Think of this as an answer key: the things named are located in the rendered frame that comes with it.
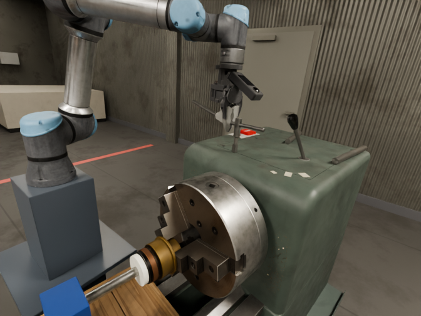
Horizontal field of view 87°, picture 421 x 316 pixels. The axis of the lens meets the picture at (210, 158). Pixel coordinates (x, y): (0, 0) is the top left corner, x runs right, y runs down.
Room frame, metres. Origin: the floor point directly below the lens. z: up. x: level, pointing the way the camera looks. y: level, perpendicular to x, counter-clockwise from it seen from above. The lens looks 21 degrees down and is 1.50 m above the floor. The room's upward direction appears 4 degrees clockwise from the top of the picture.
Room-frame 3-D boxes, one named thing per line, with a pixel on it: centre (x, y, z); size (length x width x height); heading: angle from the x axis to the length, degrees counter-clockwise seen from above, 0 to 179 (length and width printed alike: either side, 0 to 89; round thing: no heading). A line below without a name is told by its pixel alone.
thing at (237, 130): (0.72, -0.08, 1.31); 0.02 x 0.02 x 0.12
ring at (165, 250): (0.41, 0.10, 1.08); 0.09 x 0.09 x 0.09; 46
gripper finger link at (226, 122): (0.75, -0.03, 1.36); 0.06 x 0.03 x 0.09; 46
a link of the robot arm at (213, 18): (0.76, 0.06, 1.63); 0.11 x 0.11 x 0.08; 81
